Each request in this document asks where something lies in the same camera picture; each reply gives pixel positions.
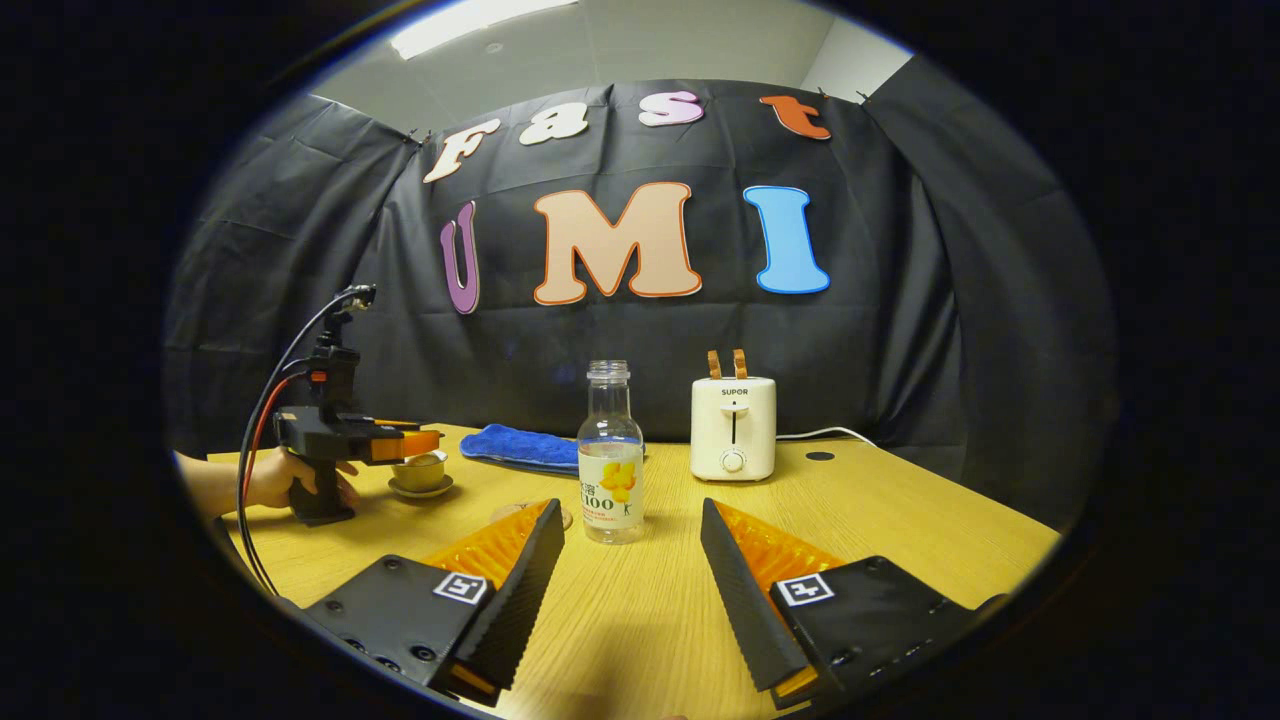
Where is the black backdrop cloth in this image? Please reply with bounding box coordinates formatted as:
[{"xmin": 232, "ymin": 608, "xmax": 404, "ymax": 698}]
[{"xmin": 165, "ymin": 55, "xmax": 1116, "ymax": 531}]

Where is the red gripper cable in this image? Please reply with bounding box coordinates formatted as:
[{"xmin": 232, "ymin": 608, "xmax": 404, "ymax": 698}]
[{"xmin": 243, "ymin": 370, "xmax": 313, "ymax": 501}]

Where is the round cork coaster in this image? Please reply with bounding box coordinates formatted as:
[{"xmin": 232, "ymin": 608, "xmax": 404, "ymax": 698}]
[{"xmin": 490, "ymin": 502, "xmax": 575, "ymax": 532}]

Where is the blue folded towel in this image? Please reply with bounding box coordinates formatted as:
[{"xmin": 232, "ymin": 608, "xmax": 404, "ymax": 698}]
[{"xmin": 460, "ymin": 424, "xmax": 646, "ymax": 475}]

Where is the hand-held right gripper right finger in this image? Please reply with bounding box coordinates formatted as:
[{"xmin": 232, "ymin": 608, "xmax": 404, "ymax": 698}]
[{"xmin": 700, "ymin": 498, "xmax": 986, "ymax": 711}]

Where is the clear plastic water bottle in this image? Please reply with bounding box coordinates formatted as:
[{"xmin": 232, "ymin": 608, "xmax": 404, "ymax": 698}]
[{"xmin": 577, "ymin": 360, "xmax": 646, "ymax": 546}]

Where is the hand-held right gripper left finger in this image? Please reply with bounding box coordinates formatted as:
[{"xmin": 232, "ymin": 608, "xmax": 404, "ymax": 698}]
[{"xmin": 300, "ymin": 498, "xmax": 566, "ymax": 706}]

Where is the white toaster power cable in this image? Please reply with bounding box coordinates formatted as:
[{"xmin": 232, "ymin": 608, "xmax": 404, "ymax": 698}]
[{"xmin": 775, "ymin": 427, "xmax": 876, "ymax": 448}]

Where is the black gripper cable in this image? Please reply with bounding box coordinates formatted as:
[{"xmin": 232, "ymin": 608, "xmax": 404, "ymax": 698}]
[{"xmin": 235, "ymin": 288, "xmax": 373, "ymax": 598}]

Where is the cream white toaster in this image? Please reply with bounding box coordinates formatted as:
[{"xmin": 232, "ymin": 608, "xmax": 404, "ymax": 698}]
[{"xmin": 690, "ymin": 376, "xmax": 778, "ymax": 483}]

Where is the beige ceramic teacup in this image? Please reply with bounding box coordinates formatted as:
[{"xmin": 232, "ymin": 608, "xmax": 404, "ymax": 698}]
[{"xmin": 391, "ymin": 455, "xmax": 449, "ymax": 492}]

